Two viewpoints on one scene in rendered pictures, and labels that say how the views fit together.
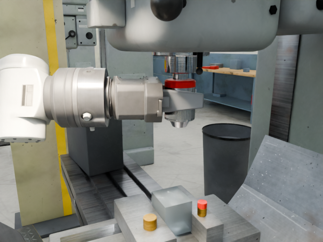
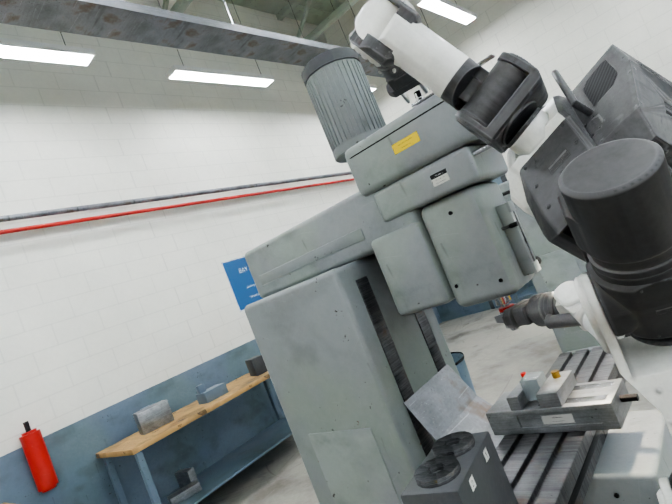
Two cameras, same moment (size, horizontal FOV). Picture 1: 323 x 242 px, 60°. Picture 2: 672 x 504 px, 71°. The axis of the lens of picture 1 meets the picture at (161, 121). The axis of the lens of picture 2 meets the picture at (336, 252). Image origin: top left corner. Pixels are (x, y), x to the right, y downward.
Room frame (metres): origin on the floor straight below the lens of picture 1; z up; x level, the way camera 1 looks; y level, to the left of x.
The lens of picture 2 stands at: (1.35, 1.10, 1.53)
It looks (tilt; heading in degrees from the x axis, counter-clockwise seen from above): 3 degrees up; 247
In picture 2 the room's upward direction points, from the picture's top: 22 degrees counter-clockwise
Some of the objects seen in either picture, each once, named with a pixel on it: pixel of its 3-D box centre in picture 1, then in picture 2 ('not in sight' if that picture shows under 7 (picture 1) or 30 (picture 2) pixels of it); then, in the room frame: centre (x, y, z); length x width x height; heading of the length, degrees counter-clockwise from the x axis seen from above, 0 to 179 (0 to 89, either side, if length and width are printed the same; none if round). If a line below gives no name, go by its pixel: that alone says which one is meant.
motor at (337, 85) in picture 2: not in sight; (345, 106); (0.54, -0.25, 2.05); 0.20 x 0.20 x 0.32
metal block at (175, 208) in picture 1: (171, 211); (535, 385); (0.45, -0.02, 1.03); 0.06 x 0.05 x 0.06; 24
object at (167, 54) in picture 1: (180, 53); not in sight; (0.42, -0.03, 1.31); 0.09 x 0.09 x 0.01
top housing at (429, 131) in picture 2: not in sight; (431, 139); (0.43, -0.04, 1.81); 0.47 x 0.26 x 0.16; 117
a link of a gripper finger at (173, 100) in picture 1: (182, 101); not in sight; (0.39, -0.03, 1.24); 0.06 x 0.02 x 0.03; 95
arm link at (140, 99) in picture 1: (119, 99); (534, 312); (0.42, 0.06, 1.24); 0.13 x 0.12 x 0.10; 5
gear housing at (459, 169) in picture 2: not in sight; (440, 183); (0.44, -0.07, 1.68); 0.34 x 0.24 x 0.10; 117
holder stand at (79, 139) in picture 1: (93, 134); (463, 502); (0.92, 0.24, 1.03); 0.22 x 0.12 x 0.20; 34
